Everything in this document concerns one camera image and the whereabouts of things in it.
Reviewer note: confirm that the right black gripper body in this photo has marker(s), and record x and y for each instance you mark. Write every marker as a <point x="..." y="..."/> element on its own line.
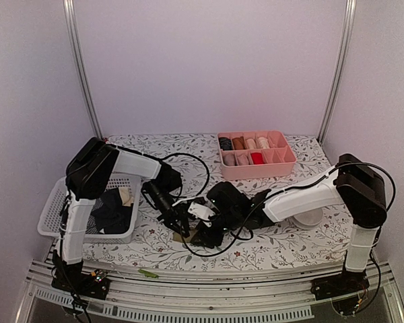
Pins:
<point x="217" y="239"/>

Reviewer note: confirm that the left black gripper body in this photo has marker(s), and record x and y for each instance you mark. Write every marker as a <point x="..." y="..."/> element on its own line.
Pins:
<point x="167" y="217"/>

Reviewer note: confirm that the olive green underwear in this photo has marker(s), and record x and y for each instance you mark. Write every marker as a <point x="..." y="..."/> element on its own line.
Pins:
<point x="190" y="236"/>

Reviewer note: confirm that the grey striped underwear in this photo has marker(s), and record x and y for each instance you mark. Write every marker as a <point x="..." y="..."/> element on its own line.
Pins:
<point x="91" y="226"/>

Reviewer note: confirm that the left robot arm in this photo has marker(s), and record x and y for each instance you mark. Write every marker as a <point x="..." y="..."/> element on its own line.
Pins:
<point x="86" y="178"/>

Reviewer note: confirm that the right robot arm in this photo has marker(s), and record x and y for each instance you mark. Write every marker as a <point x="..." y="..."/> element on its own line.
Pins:
<point x="356" y="184"/>

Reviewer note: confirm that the cream underwear in basket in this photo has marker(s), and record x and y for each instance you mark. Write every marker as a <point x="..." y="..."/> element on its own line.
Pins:
<point x="126" y="196"/>

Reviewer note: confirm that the dark navy underwear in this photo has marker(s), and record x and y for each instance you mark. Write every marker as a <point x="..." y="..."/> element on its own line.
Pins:
<point x="111" y="216"/>

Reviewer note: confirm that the grey pink rolled underwear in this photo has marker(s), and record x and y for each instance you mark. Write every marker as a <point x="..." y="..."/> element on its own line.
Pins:
<point x="229" y="159"/>

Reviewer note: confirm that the mauve rolled underwear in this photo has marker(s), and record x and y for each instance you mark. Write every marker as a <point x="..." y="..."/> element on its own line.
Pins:
<point x="242" y="160"/>

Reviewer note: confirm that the black striped rolled underwear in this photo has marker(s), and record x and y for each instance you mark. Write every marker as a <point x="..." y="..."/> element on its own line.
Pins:
<point x="225" y="143"/>

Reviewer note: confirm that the red rolled underwear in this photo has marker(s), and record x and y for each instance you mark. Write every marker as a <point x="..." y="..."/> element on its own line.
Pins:
<point x="257" y="158"/>

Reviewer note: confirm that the brown rolled underwear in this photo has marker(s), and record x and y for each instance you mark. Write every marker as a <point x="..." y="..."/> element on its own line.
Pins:
<point x="238" y="143"/>

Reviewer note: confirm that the pale pink rolled underwear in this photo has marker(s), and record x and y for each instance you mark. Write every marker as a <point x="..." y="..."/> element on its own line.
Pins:
<point x="250" y="143"/>

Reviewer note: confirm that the cream rolled underwear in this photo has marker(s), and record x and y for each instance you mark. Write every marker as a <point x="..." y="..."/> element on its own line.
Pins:
<point x="263" y="142"/>

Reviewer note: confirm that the floral tablecloth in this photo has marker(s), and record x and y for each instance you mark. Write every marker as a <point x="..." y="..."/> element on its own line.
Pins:
<point x="197" y="158"/>

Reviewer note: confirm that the green tape scrap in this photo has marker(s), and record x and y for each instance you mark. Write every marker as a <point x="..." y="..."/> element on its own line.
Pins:
<point x="146" y="273"/>

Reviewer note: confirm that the pink divided organizer box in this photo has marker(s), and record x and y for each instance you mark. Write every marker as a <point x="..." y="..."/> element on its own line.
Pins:
<point x="279" y="159"/>

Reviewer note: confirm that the white bowl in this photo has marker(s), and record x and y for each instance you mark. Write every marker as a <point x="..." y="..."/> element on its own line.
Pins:
<point x="308" y="220"/>

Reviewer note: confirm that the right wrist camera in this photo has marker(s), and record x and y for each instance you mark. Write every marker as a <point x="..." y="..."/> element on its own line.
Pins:
<point x="205" y="214"/>

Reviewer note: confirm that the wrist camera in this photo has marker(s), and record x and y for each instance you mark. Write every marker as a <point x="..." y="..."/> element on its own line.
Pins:
<point x="188" y="201"/>
<point x="205" y="214"/>

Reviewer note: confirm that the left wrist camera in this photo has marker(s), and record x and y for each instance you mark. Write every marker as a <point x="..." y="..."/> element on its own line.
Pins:
<point x="188" y="201"/>

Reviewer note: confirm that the aluminium front rail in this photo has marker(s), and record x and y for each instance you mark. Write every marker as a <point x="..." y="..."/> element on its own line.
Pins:
<point x="276" y="295"/>

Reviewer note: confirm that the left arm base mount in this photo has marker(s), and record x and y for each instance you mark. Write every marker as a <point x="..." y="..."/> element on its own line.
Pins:
<point x="70" y="278"/>

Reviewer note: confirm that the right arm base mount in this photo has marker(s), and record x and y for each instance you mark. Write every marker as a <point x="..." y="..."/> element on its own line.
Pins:
<point x="340" y="284"/>

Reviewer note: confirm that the left aluminium frame post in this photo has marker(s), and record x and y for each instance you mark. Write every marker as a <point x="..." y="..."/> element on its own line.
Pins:
<point x="71" y="24"/>

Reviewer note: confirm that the aluminium frame post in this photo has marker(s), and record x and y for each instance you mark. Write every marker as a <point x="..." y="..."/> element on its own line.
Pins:
<point x="71" y="24"/>
<point x="345" y="39"/>

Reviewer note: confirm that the right aluminium frame post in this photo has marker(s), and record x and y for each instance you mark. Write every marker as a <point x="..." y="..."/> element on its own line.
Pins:
<point x="345" y="39"/>

